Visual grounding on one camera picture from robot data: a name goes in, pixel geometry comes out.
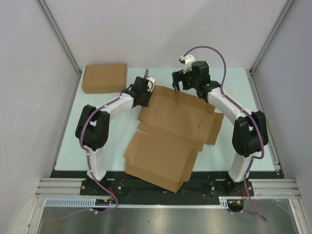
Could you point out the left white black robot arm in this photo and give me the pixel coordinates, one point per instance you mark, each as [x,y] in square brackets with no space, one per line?
[93,126]

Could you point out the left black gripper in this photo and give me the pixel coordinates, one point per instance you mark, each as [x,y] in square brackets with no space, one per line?
[148,91]

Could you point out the left aluminium frame post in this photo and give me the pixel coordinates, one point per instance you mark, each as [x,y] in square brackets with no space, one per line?
[58,34]

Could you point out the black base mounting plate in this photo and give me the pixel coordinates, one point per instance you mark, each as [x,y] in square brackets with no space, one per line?
[201,183]

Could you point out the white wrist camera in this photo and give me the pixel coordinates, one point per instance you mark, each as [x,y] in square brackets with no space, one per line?
[151,79]
[187,61]

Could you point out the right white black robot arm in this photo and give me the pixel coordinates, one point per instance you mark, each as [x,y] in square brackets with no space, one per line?
[250,130]

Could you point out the front aluminium extrusion rail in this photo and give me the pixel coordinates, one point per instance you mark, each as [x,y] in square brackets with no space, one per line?
[259,188]

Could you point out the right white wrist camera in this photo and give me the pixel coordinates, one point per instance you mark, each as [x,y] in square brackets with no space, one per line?
[187,61]

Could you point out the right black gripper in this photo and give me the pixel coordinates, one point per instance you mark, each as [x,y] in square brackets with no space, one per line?
[180,76]

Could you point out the right aluminium frame post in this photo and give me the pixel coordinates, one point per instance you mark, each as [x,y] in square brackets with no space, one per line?
[272,34]

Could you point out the white slotted cable duct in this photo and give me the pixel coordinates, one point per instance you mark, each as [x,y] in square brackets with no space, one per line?
[84,202]

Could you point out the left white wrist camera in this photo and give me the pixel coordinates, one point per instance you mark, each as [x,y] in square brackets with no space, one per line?
[151,79]

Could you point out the closed brown cardboard box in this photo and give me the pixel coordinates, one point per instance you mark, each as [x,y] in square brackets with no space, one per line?
[104,78]

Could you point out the aluminium frame post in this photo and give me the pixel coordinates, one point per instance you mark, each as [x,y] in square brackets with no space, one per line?
[272,34]
[58,34]

